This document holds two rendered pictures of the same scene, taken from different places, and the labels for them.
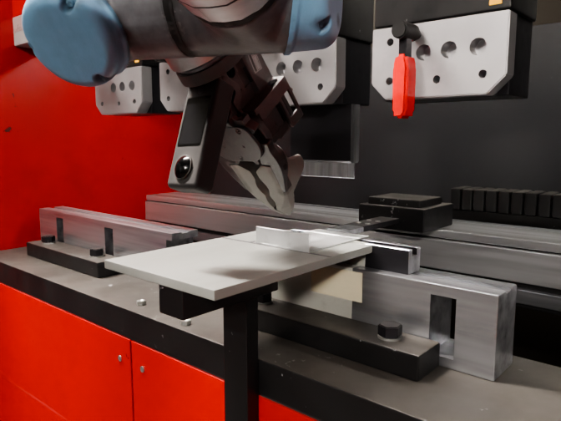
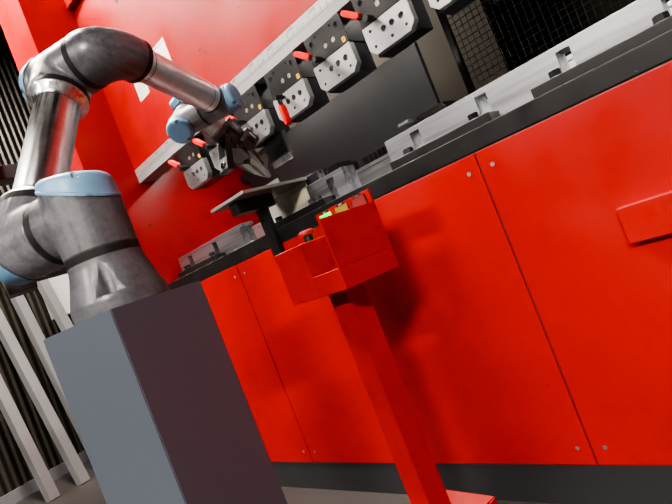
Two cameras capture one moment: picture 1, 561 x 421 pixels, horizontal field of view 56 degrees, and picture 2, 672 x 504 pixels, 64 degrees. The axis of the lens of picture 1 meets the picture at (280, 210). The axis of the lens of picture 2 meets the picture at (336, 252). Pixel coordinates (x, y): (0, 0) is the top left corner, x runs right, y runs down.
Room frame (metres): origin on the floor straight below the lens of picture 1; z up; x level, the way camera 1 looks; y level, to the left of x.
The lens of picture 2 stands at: (-1.05, -0.21, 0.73)
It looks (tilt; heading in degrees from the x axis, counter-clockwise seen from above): 0 degrees down; 3
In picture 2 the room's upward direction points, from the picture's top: 22 degrees counter-clockwise
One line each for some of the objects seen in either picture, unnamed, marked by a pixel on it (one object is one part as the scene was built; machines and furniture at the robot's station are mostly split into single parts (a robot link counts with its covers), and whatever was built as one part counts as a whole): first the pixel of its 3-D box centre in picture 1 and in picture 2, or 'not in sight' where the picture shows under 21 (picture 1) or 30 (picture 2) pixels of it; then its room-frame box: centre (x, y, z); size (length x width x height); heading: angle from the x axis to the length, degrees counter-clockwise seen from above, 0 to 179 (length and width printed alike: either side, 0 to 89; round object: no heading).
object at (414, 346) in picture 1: (320, 329); (300, 216); (0.65, -0.05, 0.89); 0.30 x 0.05 x 0.03; 49
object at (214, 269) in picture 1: (246, 256); (259, 194); (0.61, 0.04, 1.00); 0.26 x 0.18 x 0.01; 139
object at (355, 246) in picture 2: not in sight; (330, 248); (0.13, -0.13, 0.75); 0.20 x 0.16 x 0.18; 43
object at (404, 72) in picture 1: (406, 71); (284, 109); (0.57, -0.13, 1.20); 0.04 x 0.02 x 0.10; 139
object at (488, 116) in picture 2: not in sight; (442, 143); (0.28, -0.48, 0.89); 0.30 x 0.05 x 0.03; 49
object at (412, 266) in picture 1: (346, 249); (301, 185); (0.69, -0.09, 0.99); 0.20 x 0.03 x 0.03; 49
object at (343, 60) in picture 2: not in sight; (339, 54); (0.47, -0.34, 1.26); 0.15 x 0.09 x 0.17; 49
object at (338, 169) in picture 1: (323, 141); (278, 150); (0.72, -0.06, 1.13); 0.10 x 0.02 x 0.10; 49
